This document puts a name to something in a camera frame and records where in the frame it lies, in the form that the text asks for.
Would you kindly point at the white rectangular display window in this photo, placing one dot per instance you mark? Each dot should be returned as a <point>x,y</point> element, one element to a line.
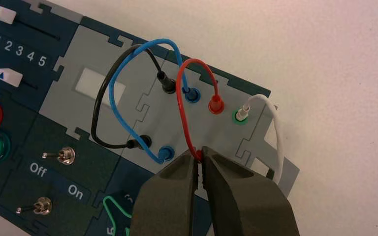
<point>88,81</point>

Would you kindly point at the grey and teal task box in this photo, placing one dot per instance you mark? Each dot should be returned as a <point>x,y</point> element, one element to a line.
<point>208,130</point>

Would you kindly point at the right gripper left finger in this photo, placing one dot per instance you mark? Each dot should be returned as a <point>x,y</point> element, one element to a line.
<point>166,205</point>

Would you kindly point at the green rotary pointer knob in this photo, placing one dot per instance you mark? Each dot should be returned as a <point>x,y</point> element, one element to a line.
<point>120,208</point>

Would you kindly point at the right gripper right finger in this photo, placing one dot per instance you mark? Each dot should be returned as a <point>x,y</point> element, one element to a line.
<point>247,205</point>

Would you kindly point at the metal toggle switch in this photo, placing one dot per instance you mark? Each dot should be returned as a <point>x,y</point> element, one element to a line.
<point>42,206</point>
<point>65,155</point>

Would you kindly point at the green banana socket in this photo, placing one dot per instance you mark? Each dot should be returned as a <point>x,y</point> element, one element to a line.
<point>239,121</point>

